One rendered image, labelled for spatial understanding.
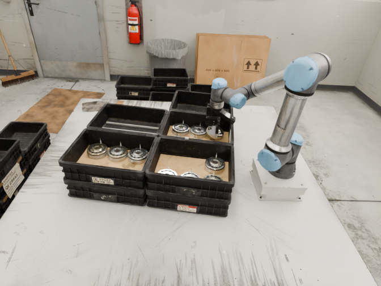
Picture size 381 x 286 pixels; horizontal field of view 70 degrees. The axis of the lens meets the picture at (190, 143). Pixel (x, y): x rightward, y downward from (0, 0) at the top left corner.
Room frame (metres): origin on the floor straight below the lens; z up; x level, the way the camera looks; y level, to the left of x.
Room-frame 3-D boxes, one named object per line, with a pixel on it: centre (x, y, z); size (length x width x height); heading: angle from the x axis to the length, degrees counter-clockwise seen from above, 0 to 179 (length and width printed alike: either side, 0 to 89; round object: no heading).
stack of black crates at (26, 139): (1.73, 1.35, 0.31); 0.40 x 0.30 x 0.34; 4
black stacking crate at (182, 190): (1.03, -0.02, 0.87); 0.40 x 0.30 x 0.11; 86
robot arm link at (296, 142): (1.15, -0.49, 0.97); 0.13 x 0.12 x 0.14; 136
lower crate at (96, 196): (1.06, 0.38, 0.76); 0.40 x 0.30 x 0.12; 86
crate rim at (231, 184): (1.03, -0.02, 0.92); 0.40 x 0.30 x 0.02; 86
